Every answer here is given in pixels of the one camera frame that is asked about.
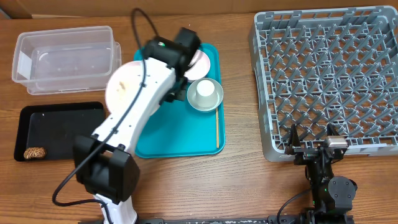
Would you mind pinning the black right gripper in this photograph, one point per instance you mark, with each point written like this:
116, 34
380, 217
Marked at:
305, 153

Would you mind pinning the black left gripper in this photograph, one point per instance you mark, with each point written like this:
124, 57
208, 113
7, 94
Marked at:
179, 91

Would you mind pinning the white round plate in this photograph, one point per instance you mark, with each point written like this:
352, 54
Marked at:
123, 85

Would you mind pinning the brown mushroom piece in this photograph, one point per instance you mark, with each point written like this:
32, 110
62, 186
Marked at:
33, 153

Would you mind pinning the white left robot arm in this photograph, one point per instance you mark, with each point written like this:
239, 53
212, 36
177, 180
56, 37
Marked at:
103, 162

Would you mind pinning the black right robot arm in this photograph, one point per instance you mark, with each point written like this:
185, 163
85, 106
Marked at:
332, 196

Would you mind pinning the white paper cup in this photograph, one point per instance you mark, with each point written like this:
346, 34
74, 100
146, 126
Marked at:
205, 89

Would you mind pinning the grey green bowl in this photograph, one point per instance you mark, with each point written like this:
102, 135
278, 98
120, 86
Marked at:
205, 104

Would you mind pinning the white round bowl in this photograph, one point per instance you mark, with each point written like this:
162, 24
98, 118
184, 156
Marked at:
199, 66

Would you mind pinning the teal plastic tray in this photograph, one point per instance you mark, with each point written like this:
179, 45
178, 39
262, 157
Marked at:
178, 130

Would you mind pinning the wooden chopstick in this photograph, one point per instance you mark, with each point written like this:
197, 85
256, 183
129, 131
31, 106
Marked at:
217, 129

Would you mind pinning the grey dish rack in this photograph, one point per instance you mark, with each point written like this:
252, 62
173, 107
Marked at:
326, 66

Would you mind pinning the clear plastic bin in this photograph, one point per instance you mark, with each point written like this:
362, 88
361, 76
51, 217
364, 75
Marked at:
65, 60

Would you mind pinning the black plastic tray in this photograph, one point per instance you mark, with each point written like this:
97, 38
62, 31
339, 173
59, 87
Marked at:
53, 128

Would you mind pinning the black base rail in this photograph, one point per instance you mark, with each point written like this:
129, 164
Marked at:
284, 219

